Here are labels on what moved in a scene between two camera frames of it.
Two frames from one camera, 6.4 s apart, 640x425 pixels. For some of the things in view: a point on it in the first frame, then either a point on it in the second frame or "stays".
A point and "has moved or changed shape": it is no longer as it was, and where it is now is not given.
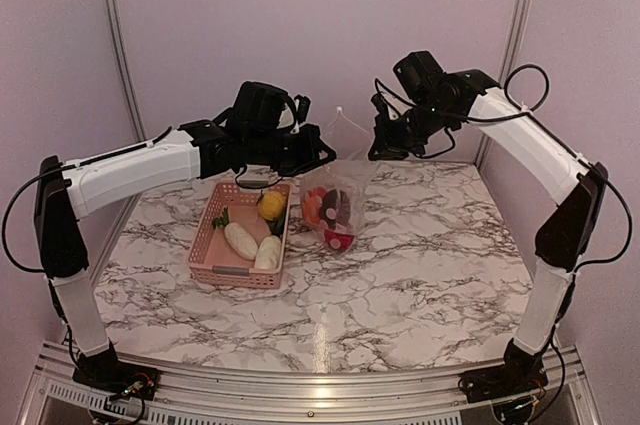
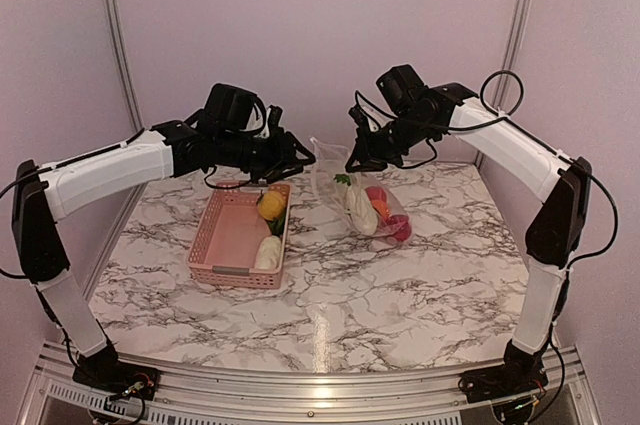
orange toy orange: x=311 y=208 → x=381 y=207
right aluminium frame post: x=516 y=33 stays
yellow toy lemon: x=272 y=205 stays
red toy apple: x=338 y=241 → x=400 y=226
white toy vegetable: x=269 y=253 stays
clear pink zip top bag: x=333 y=195 has moved or changed shape
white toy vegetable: x=240 y=241 → x=360 y=210
